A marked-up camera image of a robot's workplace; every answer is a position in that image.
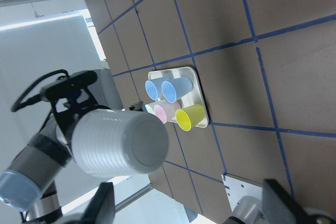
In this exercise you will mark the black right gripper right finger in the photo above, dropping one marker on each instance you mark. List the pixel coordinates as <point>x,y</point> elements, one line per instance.
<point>280,207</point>

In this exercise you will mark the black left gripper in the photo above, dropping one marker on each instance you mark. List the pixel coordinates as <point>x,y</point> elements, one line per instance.
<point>75,110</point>

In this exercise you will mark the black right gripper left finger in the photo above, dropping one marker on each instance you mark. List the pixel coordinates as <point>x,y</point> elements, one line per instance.
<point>101,208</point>

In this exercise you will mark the grey ikea cup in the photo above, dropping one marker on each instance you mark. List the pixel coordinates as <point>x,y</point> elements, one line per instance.
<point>108,143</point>

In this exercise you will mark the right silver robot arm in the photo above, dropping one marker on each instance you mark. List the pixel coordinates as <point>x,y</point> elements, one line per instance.
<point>248,210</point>

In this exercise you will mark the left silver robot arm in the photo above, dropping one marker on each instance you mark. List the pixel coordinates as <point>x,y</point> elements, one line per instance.
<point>28,184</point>

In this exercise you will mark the cream white cup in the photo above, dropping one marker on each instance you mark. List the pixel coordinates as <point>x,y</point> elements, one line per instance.
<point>149,108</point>

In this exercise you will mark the blue cup middle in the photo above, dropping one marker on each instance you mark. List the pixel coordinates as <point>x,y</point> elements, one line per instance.
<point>153,87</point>

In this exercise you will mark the pink cup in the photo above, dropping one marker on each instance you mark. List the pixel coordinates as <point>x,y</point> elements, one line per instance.
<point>166,111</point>

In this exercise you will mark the blue cup near yellow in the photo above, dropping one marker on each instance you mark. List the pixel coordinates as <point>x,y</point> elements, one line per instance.
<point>175,89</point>

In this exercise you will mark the beige tray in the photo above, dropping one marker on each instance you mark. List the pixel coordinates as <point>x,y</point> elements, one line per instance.
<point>193,97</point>

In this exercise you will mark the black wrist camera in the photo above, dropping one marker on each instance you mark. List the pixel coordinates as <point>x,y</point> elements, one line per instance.
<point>63,88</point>

